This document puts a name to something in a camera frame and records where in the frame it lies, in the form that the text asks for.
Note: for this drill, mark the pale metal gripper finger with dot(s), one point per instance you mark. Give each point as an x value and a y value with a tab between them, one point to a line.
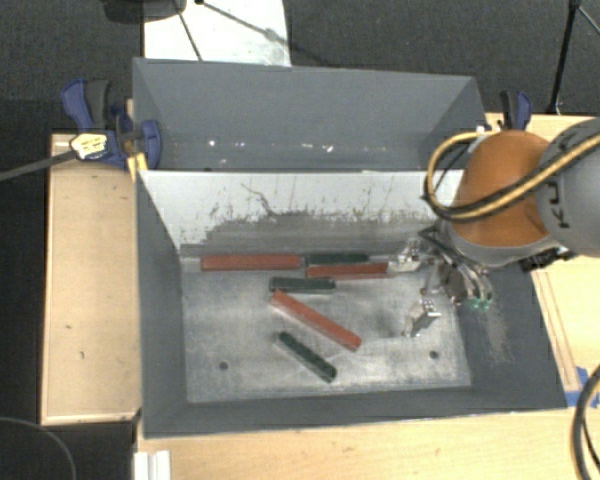
408	259
421	318

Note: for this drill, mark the red-brown flat block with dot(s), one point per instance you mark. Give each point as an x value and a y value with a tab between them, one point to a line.
347	270
317	320
250	262

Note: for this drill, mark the dark green flat block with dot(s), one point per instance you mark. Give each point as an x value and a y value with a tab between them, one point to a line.
337	257
307	357
302	284

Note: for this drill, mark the grey metal bin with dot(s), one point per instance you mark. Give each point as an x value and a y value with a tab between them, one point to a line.
240	318

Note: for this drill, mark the pale wood flat board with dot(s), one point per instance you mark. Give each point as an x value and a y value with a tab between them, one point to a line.
90	278

